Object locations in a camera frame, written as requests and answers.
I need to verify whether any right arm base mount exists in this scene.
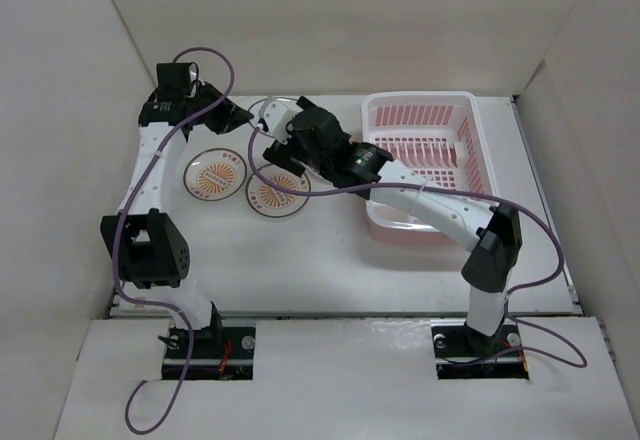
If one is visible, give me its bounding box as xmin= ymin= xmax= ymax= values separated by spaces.
xmin=431 ymin=323 xmax=529 ymax=380

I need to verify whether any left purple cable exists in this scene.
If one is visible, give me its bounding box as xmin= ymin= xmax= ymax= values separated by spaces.
xmin=109 ymin=47 xmax=237 ymax=434

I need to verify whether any purple cable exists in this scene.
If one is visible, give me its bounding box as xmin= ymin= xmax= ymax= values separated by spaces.
xmin=109 ymin=47 xmax=237 ymax=434
xmin=247 ymin=124 xmax=587 ymax=369

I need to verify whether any orange sunburst plate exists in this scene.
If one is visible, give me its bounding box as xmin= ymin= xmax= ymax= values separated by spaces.
xmin=245 ymin=164 xmax=311 ymax=219
xmin=183 ymin=148 xmax=248 ymax=202

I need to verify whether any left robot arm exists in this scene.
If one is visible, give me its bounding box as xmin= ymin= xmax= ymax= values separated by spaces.
xmin=100 ymin=61 xmax=254 ymax=357

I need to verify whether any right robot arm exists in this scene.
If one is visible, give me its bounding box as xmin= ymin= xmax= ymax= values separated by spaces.
xmin=259 ymin=97 xmax=522 ymax=354

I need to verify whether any white plate green flower pattern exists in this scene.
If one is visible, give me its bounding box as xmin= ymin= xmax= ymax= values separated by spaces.
xmin=249 ymin=96 xmax=301 ymax=137

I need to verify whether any pink white dish rack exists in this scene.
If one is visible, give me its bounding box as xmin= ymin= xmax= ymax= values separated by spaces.
xmin=360 ymin=91 xmax=501 ymax=245

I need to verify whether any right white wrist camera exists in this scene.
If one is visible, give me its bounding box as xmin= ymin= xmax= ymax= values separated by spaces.
xmin=259 ymin=97 xmax=296 ymax=144

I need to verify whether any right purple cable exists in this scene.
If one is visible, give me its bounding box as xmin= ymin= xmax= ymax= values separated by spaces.
xmin=247 ymin=124 xmax=587 ymax=369

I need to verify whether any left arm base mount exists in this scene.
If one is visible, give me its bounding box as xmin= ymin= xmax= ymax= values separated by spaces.
xmin=158 ymin=325 xmax=256 ymax=381

